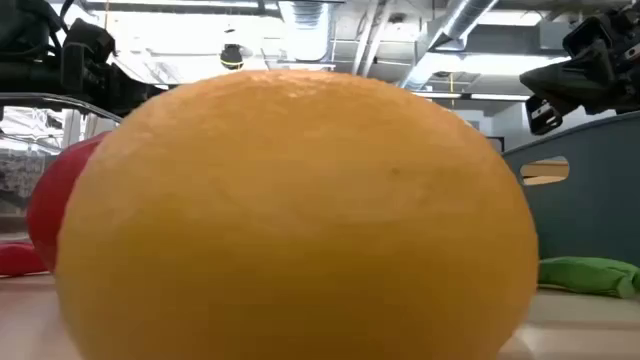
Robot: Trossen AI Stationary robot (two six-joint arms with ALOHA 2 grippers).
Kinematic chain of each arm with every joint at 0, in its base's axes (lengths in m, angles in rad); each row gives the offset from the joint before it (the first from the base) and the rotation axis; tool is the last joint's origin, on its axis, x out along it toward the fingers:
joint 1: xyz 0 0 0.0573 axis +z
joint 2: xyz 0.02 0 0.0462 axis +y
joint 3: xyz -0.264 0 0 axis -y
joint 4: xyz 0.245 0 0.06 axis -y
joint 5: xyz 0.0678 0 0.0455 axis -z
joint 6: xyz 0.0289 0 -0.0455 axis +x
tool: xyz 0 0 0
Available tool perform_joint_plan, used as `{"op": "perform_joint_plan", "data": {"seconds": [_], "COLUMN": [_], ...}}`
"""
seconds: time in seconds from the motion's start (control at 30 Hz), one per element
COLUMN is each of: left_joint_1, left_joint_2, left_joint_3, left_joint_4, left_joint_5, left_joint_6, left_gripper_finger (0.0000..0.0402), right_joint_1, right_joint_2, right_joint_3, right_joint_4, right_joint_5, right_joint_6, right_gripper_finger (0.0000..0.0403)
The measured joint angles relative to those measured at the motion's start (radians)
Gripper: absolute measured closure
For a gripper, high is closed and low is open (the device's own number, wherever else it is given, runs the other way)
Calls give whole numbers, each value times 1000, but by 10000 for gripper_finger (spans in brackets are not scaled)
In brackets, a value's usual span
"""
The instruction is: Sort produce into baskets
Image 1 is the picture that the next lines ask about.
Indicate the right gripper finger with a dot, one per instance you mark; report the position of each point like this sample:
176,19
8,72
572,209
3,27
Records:
544,116
570,82

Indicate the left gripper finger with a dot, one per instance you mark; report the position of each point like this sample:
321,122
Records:
130,95

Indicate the green pea pod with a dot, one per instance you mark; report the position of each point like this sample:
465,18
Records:
585,275

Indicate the red chili pepper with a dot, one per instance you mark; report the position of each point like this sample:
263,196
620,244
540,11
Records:
20,260

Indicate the orange fruit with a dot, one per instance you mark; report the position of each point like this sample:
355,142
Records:
300,225

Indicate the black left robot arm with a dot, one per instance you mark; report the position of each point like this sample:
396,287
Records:
25,70

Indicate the long ceiling light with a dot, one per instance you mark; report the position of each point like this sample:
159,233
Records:
437,94
500,96

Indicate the yellow hanging pendant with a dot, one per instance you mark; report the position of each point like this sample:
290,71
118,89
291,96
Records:
451,82

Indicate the black round ceiling device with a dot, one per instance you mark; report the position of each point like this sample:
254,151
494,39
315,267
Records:
231,57

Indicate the teal plastic basket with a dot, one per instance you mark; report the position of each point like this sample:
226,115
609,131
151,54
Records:
590,220

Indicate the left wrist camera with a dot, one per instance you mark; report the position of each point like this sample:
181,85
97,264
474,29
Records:
90,40

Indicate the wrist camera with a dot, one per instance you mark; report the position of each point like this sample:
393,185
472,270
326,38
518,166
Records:
587,35
90,40

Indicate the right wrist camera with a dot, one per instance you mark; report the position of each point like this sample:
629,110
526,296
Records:
587,35

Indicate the silver ceiling air duct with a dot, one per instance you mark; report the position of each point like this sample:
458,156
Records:
465,20

